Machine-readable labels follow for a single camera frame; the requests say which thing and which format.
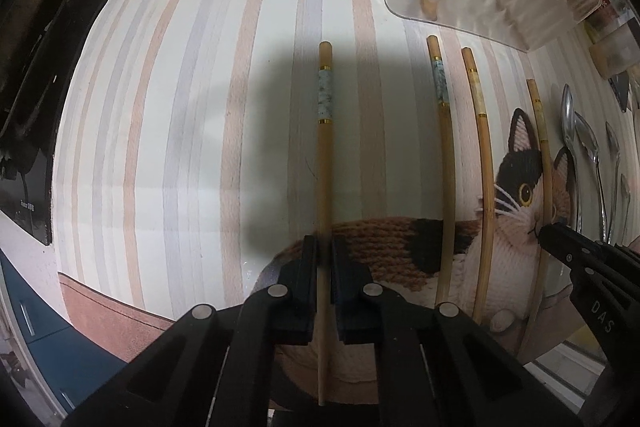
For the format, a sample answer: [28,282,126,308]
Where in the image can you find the cream-band wooden chopstick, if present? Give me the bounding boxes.
[461,46,496,324]

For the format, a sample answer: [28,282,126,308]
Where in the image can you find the large steel spoon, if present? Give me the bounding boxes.
[574,112,608,243]
[561,83,582,233]

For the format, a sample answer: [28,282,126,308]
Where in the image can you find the medium steel spoon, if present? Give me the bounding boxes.
[605,121,620,244]

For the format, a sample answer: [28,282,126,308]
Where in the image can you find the plain-band wooden chopstick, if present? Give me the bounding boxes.
[518,78,553,364]

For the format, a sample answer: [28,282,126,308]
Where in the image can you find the blue-marble-band wooden chopstick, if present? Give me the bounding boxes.
[426,35,456,303]

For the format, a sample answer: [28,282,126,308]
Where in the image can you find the marble-band wooden chopstick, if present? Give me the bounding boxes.
[316,41,333,407]

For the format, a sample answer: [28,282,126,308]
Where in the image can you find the blue cabinet front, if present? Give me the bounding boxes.
[1,257,125,412]

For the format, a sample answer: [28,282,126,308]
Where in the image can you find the striped cat table mat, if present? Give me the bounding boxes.
[52,0,639,362]

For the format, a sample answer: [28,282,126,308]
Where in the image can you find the black induction cooktop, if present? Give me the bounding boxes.
[1,0,107,245]

